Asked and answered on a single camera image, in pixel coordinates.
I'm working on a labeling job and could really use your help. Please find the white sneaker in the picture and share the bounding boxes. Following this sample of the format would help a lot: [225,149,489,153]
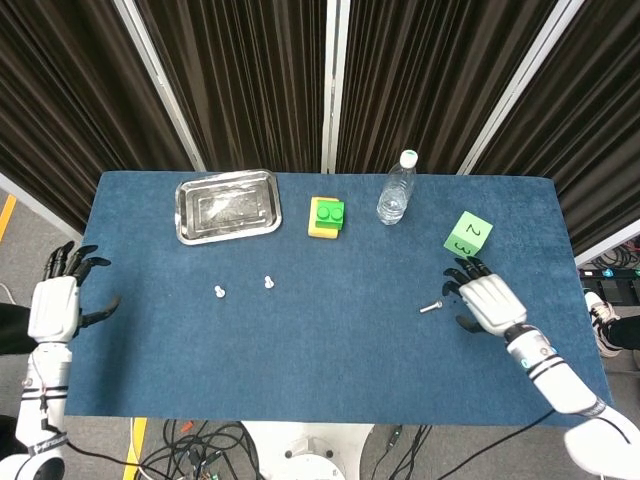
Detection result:
[583,291,624,358]

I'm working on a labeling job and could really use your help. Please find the blue fabric table mat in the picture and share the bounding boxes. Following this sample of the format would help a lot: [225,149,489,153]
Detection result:
[62,170,614,428]

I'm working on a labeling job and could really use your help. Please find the dark pleated curtain panel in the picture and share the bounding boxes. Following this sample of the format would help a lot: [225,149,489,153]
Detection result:
[334,0,560,175]
[472,0,640,257]
[0,0,197,235]
[135,0,330,174]

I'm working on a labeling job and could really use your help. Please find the black power strip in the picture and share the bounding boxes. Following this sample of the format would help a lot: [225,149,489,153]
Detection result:
[578,267,640,282]

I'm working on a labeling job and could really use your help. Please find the clear plastic water bottle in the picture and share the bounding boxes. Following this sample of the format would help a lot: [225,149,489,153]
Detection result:
[376,148,419,226]

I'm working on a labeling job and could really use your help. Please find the coiled black cables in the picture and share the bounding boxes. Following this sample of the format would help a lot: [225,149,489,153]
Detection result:
[589,238,640,271]

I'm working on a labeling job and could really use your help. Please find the tangled black floor cables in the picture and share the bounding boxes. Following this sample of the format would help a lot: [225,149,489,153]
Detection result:
[124,418,262,480]

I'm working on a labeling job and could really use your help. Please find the yellow floor tape strip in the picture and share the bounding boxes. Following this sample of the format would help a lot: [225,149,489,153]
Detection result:
[122,417,149,480]
[0,194,18,239]

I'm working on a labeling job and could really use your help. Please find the rectangular stainless steel tray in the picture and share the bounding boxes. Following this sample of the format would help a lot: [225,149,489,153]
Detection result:
[174,168,284,247]

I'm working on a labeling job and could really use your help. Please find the green numbered cube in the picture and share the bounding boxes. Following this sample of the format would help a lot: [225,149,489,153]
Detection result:
[442,210,494,260]

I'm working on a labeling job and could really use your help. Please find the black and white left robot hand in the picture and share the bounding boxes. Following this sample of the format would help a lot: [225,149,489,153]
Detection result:
[27,242,122,344]

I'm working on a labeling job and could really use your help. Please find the yellow toy building block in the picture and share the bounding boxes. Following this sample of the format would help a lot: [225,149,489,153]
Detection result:
[307,196,347,240]

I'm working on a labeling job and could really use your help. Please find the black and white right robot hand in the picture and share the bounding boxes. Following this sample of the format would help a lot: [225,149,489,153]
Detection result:
[441,255,529,344]

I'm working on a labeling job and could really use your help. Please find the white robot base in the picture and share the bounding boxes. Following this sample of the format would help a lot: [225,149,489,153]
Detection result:
[239,421,374,480]

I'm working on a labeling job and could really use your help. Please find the black cable with green light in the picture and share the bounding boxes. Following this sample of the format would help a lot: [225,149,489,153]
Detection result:
[372,424,434,480]

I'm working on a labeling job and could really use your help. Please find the white partition frame post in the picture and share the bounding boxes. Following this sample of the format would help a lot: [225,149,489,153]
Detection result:
[457,0,587,176]
[320,0,352,175]
[112,0,208,173]

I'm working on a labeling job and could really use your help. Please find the white partition base rail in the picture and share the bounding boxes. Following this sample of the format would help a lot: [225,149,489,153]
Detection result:
[573,231,640,269]
[0,172,85,245]

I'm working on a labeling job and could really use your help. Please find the green toy building block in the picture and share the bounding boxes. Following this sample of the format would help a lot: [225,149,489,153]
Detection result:
[315,199,348,231]

